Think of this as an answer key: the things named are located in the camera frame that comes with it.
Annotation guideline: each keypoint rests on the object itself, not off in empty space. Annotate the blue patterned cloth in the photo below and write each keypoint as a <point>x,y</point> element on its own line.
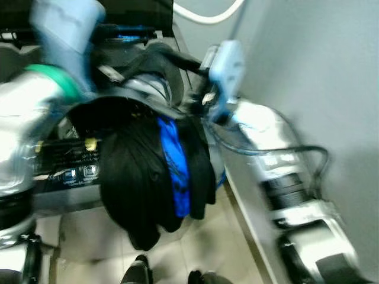
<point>176,168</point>

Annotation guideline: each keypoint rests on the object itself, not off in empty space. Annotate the black garment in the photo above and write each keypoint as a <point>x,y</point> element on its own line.
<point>133,177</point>

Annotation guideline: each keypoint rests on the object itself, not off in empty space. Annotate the pale wrist camera mount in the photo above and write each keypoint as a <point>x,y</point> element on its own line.
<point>65,35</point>
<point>228,74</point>

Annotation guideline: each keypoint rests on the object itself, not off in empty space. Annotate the black robot foot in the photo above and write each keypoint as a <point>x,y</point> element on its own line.
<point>137,272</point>
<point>207,278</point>

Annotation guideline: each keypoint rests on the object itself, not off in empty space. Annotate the black right robot foot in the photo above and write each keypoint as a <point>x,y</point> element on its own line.
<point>207,278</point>

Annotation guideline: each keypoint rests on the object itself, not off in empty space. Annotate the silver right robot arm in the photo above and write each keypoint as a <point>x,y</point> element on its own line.
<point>284,177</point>

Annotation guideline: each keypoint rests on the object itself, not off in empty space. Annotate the grey front-loading washing machine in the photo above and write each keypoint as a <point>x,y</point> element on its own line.
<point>65,168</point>

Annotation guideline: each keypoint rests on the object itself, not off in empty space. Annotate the black left robot foot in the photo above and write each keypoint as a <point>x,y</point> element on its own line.
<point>137,272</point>

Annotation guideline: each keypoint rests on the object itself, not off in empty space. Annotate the pale right wrist camera mount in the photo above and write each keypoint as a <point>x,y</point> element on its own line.
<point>228,74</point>

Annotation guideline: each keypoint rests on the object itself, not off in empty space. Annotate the pale left wrist camera mount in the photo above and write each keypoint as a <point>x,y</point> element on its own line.
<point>65,35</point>

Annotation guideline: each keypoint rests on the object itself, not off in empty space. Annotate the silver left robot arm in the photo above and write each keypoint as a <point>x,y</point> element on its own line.
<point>26,124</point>

